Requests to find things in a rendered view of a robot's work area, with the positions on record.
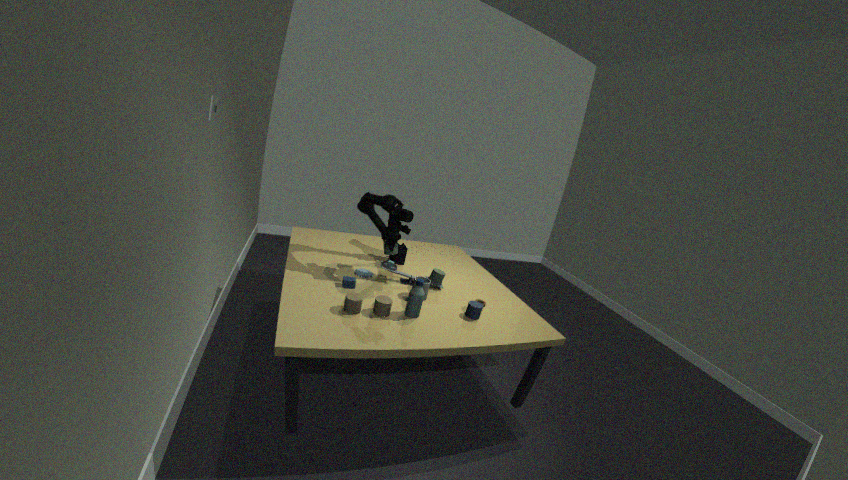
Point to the grey bottle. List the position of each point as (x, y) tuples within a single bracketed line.
[(415, 299)]

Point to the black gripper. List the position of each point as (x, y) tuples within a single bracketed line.
[(392, 234)]

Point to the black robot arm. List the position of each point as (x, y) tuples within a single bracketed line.
[(388, 202)]

